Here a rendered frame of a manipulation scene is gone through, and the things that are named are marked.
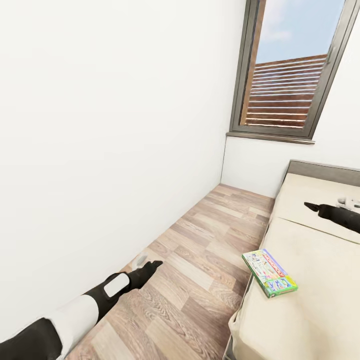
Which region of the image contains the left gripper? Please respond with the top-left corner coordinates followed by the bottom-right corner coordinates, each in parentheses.
top-left (135, 260), bottom-right (163, 289)

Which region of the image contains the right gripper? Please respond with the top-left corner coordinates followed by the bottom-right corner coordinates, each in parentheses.
top-left (304, 201), bottom-right (360, 230)

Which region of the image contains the board game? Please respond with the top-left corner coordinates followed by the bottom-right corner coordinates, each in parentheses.
top-left (242, 249), bottom-right (299, 298)

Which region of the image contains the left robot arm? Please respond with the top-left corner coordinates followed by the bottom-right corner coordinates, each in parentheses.
top-left (0, 251), bottom-right (163, 360)

